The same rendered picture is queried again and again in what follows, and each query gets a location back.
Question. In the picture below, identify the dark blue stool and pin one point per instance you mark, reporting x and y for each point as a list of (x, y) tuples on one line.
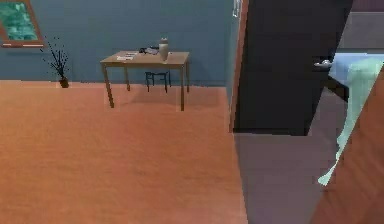
[(158, 78)]

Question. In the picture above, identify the white vase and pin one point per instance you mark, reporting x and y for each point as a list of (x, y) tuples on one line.
[(163, 50)]

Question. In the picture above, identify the light wooden table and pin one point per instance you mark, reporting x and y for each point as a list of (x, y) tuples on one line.
[(146, 60)]

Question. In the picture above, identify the black and grey object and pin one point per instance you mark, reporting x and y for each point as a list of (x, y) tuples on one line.
[(149, 50)]

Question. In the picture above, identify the white papers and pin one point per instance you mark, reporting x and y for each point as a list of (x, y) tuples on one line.
[(126, 56)]

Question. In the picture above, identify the black room door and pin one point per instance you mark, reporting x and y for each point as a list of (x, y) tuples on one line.
[(283, 66)]

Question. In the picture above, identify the dark twig house plant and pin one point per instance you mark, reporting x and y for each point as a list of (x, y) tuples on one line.
[(59, 66)]

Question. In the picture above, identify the bed with blue cover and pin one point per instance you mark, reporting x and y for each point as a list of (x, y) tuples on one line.
[(350, 71)]

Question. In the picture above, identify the brown framed window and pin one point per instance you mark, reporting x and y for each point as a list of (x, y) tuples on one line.
[(18, 23)]

